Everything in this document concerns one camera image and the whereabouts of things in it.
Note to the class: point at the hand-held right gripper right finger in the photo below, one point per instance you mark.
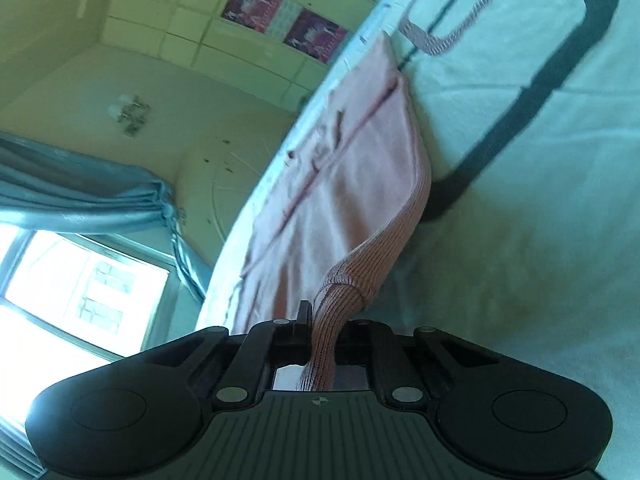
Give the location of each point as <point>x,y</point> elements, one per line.
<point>375,347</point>

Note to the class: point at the window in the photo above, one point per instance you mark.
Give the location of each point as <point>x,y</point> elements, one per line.
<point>75,305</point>

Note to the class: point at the cream wardrobe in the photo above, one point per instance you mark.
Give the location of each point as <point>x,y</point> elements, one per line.
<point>190,25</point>

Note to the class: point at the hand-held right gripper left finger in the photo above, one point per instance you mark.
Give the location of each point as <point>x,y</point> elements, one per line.
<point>302,322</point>

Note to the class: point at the purple wall poster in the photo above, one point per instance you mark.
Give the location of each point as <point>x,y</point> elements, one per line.
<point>316,36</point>
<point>250,4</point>

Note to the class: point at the blue curtain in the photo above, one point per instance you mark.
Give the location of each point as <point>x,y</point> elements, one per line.
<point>75,195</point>

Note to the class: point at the patterned bed sheet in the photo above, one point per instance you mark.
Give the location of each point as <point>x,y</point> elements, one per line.
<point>500,220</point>

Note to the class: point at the pink sweater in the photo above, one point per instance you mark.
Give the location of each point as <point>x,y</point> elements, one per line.
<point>340,185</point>

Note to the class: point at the cream headboard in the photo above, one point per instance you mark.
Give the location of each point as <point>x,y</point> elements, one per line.
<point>225,175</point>

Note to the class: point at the wall lamp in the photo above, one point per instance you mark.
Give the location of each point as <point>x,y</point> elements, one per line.
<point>131,112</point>

